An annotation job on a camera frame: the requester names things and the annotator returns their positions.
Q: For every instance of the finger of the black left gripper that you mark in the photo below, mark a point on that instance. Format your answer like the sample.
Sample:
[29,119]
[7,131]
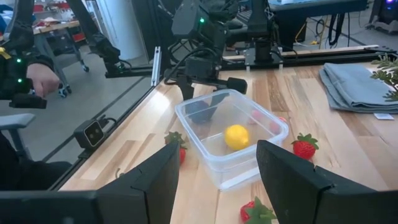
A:
[220,99]
[186,88]

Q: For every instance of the grey computer desk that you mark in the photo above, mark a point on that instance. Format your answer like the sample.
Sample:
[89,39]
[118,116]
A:
[311,7]

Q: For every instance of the person's hand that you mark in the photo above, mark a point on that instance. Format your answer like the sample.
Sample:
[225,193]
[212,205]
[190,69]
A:
[42,79]

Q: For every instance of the green potted plant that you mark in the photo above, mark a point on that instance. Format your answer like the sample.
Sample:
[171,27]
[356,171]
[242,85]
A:
[387,76]

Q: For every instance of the clear plastic tupperware container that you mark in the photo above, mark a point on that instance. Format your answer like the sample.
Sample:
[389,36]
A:
[217,174]

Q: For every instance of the white chair armrest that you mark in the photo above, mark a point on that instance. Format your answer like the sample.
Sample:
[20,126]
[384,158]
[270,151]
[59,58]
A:
[15,119]

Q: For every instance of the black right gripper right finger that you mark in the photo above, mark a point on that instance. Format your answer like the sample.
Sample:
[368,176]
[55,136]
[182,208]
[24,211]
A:
[304,196]

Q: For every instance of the grey folded cloth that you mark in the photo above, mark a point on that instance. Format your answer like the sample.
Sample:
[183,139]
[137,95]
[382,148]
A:
[357,87]

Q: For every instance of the computer tower purple lights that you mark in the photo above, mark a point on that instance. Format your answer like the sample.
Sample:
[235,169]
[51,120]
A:
[385,18]

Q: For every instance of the black table-level camera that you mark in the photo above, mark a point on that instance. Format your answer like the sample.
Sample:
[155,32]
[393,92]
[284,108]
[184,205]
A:
[90,133]

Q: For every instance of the yellow lemon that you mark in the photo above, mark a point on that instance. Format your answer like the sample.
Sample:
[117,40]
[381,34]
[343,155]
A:
[237,137]

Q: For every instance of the pink peach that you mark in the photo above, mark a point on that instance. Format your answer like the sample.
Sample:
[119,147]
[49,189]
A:
[278,125]
[255,116]

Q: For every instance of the wooden workbench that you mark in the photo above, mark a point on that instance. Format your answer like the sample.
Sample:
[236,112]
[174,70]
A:
[56,26]

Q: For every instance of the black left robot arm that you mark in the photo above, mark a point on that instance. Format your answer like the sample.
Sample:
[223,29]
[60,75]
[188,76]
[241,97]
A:
[192,21]

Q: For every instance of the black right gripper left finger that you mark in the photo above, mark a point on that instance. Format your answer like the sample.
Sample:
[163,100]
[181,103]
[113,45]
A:
[149,193]

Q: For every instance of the red strawberry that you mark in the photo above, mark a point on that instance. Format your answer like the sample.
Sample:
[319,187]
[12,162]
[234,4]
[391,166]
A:
[183,156]
[174,138]
[304,148]
[253,213]

